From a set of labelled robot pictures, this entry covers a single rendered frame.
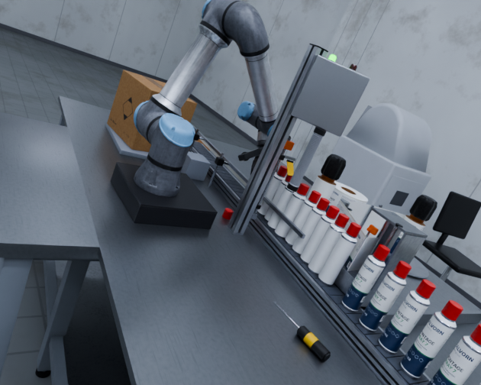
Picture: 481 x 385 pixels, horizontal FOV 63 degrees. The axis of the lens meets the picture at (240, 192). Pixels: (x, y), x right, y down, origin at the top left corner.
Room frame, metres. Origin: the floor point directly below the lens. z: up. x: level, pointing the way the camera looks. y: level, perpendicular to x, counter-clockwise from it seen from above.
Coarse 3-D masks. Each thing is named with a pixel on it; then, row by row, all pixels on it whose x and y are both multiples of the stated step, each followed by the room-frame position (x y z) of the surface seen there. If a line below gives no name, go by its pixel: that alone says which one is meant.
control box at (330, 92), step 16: (320, 64) 1.22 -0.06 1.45; (336, 64) 1.22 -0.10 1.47; (320, 80) 1.22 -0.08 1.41; (336, 80) 1.22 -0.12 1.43; (352, 80) 1.22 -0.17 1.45; (368, 80) 1.22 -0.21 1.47; (304, 96) 1.22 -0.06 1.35; (320, 96) 1.22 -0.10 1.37; (336, 96) 1.22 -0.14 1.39; (352, 96) 1.22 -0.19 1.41; (304, 112) 1.22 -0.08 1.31; (320, 112) 1.22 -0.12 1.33; (336, 112) 1.22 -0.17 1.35; (352, 112) 1.22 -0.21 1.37; (336, 128) 1.22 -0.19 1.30
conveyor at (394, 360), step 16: (208, 160) 1.83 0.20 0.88; (224, 176) 1.69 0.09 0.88; (240, 192) 1.57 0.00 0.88; (336, 288) 1.09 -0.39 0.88; (336, 304) 1.00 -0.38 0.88; (352, 320) 0.94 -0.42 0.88; (368, 336) 0.90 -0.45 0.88; (384, 352) 0.86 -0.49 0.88; (400, 352) 0.89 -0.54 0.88; (400, 368) 0.82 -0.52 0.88; (416, 384) 0.79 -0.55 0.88
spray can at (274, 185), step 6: (282, 168) 1.42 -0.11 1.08; (276, 174) 1.43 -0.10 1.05; (282, 174) 1.42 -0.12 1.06; (276, 180) 1.41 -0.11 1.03; (270, 186) 1.42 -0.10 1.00; (276, 186) 1.41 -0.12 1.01; (270, 192) 1.42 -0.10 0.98; (270, 198) 1.41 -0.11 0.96; (264, 204) 1.42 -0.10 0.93; (258, 210) 1.43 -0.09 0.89; (264, 210) 1.41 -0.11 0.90
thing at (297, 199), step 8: (304, 184) 1.31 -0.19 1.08; (296, 192) 1.30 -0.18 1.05; (304, 192) 1.29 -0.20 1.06; (296, 200) 1.28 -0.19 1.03; (304, 200) 1.29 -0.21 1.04; (288, 208) 1.29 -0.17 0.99; (296, 208) 1.28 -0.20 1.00; (288, 216) 1.28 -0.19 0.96; (280, 224) 1.29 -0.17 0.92; (280, 232) 1.28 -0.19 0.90
